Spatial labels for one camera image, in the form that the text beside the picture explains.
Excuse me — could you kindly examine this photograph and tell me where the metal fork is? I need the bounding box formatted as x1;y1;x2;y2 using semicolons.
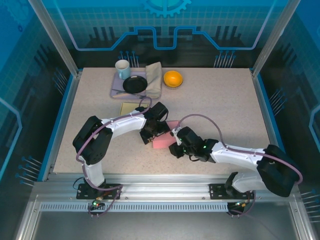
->
113;91;148;99

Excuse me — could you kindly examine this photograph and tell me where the dark metal knife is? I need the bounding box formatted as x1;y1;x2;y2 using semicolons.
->
111;88;141;97

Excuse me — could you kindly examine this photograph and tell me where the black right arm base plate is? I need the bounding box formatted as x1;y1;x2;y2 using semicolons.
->
209;183;258;200

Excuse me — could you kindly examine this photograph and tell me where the black plate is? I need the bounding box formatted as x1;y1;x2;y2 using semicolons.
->
122;76;148;95

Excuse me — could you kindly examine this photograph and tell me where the aluminium frame post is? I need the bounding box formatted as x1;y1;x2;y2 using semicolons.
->
27;0;83;78
250;0;305;78

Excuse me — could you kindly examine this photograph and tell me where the aluminium mounting rail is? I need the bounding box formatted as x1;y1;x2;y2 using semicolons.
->
33;173;301;201

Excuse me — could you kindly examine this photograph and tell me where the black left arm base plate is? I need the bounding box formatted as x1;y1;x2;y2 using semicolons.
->
76;183;122;200

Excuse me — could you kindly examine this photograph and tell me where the yellow paper box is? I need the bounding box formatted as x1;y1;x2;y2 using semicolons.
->
119;101;143;117

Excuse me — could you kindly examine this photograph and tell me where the metal base pan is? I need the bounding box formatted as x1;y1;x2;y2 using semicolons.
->
14;194;320;240

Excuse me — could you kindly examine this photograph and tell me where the yellow bowl with patterned outside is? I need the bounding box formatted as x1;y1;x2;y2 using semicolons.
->
163;70;184;90

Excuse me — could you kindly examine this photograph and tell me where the pink paper box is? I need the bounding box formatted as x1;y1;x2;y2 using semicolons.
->
152;120;181;150

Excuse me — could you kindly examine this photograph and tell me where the aluminium table side rail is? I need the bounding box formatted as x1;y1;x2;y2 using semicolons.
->
41;71;82;182
250;69;289;182

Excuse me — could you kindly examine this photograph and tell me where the small lit connector module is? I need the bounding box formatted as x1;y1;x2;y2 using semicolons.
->
89;198;106;210
231;199;251;210

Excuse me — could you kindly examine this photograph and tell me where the lavender plastic tray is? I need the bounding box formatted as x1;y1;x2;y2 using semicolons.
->
110;70;163;100

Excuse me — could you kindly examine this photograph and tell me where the light blue mug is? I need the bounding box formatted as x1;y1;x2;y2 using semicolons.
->
114;59;131;80

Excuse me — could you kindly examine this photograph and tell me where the grey folded cloth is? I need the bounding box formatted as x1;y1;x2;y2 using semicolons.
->
145;61;163;98

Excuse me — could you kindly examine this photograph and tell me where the slotted cable duct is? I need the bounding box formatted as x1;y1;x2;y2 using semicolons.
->
38;201;235;213

